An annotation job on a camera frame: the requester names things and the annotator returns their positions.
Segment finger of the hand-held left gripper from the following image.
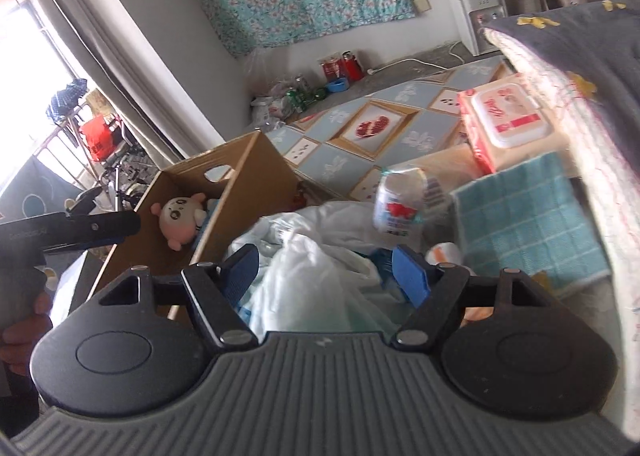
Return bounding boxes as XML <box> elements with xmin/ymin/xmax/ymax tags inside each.
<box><xmin>64</xmin><ymin>186</ymin><xmax>104</xmax><ymax>217</ymax></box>
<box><xmin>42</xmin><ymin>210</ymin><xmax>142</xmax><ymax>255</ymax></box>

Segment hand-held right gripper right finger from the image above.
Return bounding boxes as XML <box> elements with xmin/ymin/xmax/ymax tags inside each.
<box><xmin>391</xmin><ymin>245</ymin><xmax>543</xmax><ymax>351</ymax></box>

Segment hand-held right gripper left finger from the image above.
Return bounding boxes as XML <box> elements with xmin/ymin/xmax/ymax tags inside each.
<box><xmin>97</xmin><ymin>243</ymin><xmax>261</xmax><ymax>349</ymax></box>

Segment white red label packet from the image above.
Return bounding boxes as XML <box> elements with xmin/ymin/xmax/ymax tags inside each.
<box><xmin>372</xmin><ymin>167</ymin><xmax>451</xmax><ymax>249</ymax></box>

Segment white plastic bag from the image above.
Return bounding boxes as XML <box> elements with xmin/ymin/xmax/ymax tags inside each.
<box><xmin>222</xmin><ymin>201</ymin><xmax>401</xmax><ymax>339</ymax></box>

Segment pink plush doll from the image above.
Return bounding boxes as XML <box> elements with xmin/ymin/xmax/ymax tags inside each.
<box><xmin>150</xmin><ymin>192</ymin><xmax>211</xmax><ymax>251</ymax></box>

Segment brown cardboard box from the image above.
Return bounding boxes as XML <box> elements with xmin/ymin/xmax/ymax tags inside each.
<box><xmin>87</xmin><ymin>131</ymin><xmax>303</xmax><ymax>329</ymax></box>

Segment teal checked towel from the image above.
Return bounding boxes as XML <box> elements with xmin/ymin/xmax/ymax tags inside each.
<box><xmin>450</xmin><ymin>153</ymin><xmax>613</xmax><ymax>301</ymax></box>

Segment person's left hand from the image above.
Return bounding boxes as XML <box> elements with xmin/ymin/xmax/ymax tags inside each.
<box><xmin>0</xmin><ymin>293</ymin><xmax>53</xmax><ymax>379</ymax></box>

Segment wheelchair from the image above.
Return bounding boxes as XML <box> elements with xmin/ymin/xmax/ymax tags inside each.
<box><xmin>95</xmin><ymin>121</ymin><xmax>161</xmax><ymax>211</ymax></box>

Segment blue circle patterned blanket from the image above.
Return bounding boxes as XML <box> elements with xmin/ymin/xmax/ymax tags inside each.
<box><xmin>0</xmin><ymin>156</ymin><xmax>88</xmax><ymax>224</ymax></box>

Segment red hanging bag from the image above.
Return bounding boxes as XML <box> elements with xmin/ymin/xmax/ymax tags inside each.
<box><xmin>80</xmin><ymin>116</ymin><xmax>118</xmax><ymax>161</ymax></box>

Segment metal balcony railing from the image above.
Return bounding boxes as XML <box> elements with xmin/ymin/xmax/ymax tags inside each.
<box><xmin>30</xmin><ymin>100</ymin><xmax>126</xmax><ymax>187</ymax></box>

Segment dark hanging clothes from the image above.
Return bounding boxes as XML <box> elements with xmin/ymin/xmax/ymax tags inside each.
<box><xmin>47</xmin><ymin>78</ymin><xmax>88</xmax><ymax>124</ymax></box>

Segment beige curtain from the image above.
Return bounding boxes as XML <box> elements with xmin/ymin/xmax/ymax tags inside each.
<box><xmin>12</xmin><ymin>0</ymin><xmax>201</xmax><ymax>167</ymax></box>

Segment pink wet wipes pack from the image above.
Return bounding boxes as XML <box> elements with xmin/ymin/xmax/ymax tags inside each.
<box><xmin>457</xmin><ymin>73</ymin><xmax>553</xmax><ymax>174</ymax></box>

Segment clear plastic bag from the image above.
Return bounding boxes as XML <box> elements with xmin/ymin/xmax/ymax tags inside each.
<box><xmin>245</xmin><ymin>48</ymin><xmax>301</xmax><ymax>131</ymax></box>

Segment red flask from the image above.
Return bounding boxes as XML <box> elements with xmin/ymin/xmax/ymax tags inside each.
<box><xmin>341</xmin><ymin>50</ymin><xmax>363</xmax><ymax>82</ymax></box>

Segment grey quilt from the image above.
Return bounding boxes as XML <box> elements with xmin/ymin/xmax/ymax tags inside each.
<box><xmin>480</xmin><ymin>0</ymin><xmax>640</xmax><ymax>442</ymax></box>

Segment white water dispenser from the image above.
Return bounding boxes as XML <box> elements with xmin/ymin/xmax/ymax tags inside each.
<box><xmin>445</xmin><ymin>0</ymin><xmax>508</xmax><ymax>56</ymax></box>

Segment white cable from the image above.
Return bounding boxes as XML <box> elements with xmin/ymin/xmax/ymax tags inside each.
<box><xmin>367</xmin><ymin>40</ymin><xmax>496</xmax><ymax>76</ymax></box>

